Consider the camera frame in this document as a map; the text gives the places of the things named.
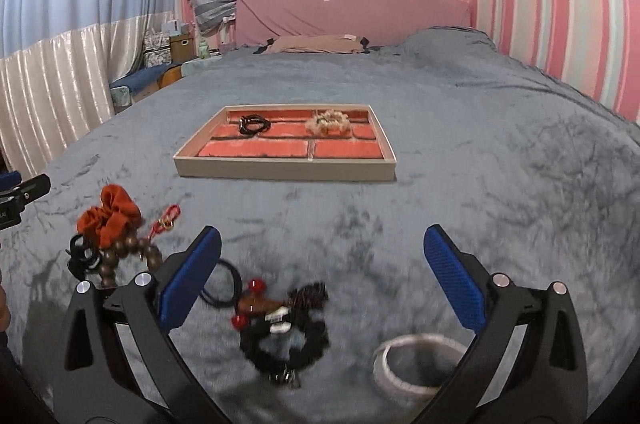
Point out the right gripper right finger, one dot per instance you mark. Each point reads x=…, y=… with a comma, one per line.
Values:
x=526, y=362

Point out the pink bed headboard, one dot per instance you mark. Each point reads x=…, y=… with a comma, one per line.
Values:
x=382, y=22

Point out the white strap gold wristwatch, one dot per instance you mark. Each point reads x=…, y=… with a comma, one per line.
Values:
x=413, y=367

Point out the beige pillow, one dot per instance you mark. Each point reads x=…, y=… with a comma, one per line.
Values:
x=328, y=44

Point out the black tie with red cherries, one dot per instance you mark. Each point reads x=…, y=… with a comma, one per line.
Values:
x=248, y=301

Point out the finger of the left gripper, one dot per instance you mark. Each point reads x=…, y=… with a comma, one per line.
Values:
x=16, y=194

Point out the grey plush bed blanket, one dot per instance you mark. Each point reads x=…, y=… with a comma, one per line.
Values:
x=535, y=179

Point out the orange fabric scrunchie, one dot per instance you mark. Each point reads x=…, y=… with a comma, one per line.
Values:
x=112, y=220

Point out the beige jewelry tray red lining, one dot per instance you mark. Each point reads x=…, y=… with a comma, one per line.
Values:
x=270, y=143

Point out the brown storage box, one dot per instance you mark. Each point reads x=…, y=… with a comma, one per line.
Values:
x=182, y=48

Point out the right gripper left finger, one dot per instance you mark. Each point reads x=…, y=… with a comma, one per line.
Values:
x=93, y=381

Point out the cream floral scrunchie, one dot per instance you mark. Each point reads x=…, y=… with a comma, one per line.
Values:
x=329, y=122

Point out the white sheer curtain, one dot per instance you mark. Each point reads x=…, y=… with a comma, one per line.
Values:
x=58, y=90

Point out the blue cushioned bench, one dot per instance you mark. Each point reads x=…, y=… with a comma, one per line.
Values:
x=140, y=84

